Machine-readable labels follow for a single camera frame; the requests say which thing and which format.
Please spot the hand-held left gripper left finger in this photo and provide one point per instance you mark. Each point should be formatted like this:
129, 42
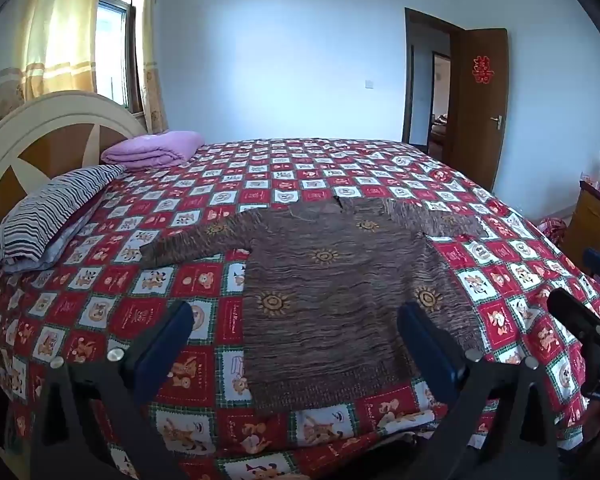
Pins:
172, 327

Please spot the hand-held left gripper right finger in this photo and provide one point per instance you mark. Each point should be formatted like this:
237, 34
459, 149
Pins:
422, 332

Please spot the brown patterned sweater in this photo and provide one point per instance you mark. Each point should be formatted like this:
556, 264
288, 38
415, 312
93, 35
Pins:
330, 300

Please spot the wooden cabinet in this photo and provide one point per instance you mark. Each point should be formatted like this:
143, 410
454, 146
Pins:
592, 220

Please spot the red bag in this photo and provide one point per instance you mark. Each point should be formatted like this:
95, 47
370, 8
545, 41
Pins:
552, 230

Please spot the striped pillow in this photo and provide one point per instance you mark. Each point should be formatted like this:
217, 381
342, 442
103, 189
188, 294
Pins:
50, 212

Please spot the folded pink blanket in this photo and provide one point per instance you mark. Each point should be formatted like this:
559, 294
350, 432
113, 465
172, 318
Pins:
155, 147

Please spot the red checkered printed bedspread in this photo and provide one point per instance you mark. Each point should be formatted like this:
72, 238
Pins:
280, 180

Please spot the brown wooden door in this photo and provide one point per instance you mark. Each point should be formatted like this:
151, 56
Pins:
480, 125

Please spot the red paper door decoration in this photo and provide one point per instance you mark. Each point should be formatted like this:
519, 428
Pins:
482, 69

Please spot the cream and brown headboard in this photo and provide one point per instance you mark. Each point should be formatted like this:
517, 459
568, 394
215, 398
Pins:
30, 130

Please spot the narrow yellow curtain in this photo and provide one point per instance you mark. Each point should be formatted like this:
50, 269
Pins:
150, 50

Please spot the window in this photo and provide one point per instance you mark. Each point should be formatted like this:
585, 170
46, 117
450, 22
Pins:
112, 50

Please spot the wide yellow curtain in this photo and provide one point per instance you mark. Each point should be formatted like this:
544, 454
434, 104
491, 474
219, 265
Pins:
50, 25

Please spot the dark wooden door frame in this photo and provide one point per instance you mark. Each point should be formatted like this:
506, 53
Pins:
407, 75

